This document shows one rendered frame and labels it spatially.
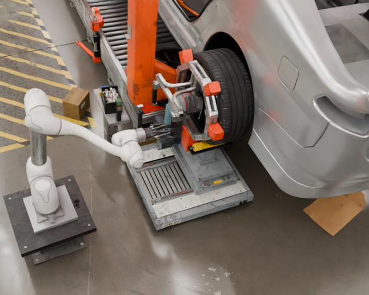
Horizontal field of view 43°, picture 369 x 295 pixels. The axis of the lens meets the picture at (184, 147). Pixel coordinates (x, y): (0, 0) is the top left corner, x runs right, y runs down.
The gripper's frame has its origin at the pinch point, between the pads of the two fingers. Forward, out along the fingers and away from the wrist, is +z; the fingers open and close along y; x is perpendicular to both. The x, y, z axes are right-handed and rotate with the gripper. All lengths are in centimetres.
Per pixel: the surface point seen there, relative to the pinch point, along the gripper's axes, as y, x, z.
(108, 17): -230, -57, 26
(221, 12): -39, 56, 46
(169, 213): 16, -75, -3
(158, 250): 39, -83, -20
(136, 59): -60, 13, -4
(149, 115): -71, -56, 12
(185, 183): -8, -77, 21
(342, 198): 47, -81, 141
